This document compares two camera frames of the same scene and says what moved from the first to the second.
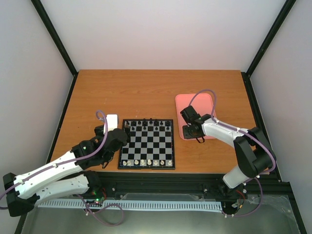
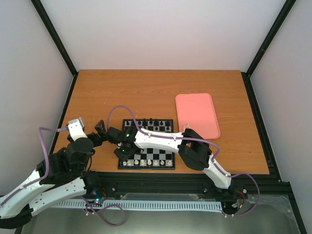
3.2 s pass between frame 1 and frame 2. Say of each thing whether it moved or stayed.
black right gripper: moved
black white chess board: stayed
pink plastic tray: stayed
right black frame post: stayed
